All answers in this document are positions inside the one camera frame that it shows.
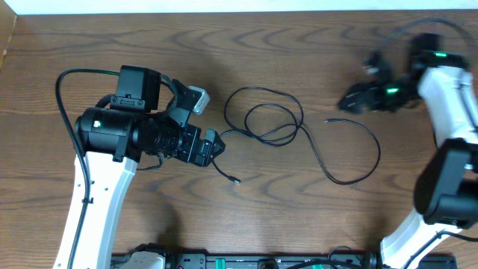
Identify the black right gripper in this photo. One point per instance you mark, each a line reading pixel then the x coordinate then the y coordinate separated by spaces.
pixel 370 103

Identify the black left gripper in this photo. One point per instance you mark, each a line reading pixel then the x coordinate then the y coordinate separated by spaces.
pixel 202 158

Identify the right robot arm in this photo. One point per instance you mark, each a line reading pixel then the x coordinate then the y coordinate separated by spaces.
pixel 445 203

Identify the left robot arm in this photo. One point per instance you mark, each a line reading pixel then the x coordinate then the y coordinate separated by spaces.
pixel 148 114

